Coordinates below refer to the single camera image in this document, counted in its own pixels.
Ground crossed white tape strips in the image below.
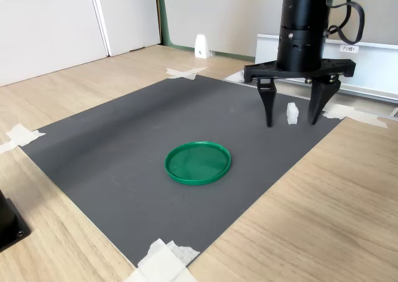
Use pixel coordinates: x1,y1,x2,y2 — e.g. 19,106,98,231
165,66,210,81

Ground small white plastic terminal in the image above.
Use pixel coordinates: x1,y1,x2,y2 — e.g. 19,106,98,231
285,102,300,126

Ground dark grey mat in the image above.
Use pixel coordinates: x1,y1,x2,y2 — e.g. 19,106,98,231
21,73,348,268

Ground round green lid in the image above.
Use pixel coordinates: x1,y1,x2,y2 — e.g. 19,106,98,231
164,141,232,187

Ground white cable duct flap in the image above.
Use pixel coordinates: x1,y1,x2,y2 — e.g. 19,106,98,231
254,33,398,104

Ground grey partition with green frame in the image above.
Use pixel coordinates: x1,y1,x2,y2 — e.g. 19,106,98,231
155,0,398,62

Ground white tape piece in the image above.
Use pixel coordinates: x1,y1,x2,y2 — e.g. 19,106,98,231
322,103,389,129
123,238,201,282
0,123,47,154

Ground black camera cable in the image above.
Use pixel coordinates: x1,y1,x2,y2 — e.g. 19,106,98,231
323,0,365,45

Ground white partition panel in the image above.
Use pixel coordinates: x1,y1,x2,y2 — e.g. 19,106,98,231
91,0,162,58
0,0,110,87

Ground small white partition bracket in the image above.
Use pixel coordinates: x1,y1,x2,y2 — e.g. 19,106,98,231
194,34,210,59

